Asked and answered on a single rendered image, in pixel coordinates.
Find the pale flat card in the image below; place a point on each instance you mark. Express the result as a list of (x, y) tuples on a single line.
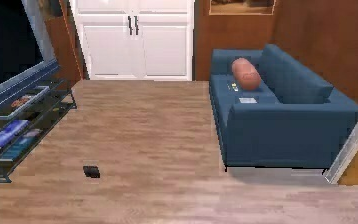
[(247, 100)]

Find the white double room door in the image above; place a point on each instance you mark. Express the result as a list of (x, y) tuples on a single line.
[(135, 50)]

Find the orange bolster pillow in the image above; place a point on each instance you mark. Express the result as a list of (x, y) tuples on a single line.
[(246, 75)]

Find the blue sofa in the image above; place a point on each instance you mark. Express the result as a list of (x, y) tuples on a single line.
[(280, 133)]

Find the small black flat object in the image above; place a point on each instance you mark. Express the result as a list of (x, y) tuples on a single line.
[(91, 171)]

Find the dark glass media shelf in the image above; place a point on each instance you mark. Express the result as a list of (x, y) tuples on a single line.
[(37, 113)]

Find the grey orange printed box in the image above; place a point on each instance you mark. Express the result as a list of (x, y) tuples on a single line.
[(20, 100)]

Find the teal book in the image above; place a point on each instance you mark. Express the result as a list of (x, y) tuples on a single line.
[(18, 146)]

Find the blue book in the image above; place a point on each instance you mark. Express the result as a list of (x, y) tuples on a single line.
[(7, 134)]

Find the black television set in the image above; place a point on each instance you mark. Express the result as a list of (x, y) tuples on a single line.
[(10, 40)]

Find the framed brown wall picture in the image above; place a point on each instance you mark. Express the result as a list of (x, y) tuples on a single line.
[(242, 6)]

